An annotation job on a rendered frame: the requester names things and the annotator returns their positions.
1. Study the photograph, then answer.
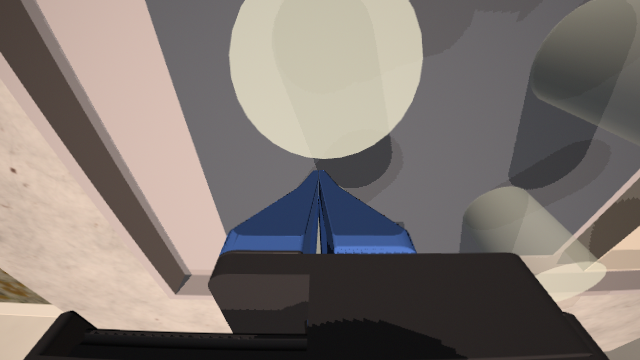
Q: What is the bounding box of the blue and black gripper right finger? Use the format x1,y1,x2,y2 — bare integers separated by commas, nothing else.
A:
319,170,417,254

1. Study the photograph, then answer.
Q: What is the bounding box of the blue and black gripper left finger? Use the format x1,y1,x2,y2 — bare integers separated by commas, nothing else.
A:
219,170,319,256

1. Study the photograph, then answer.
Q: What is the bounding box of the beige shallow tray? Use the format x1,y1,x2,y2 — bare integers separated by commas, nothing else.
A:
577,178,640,271

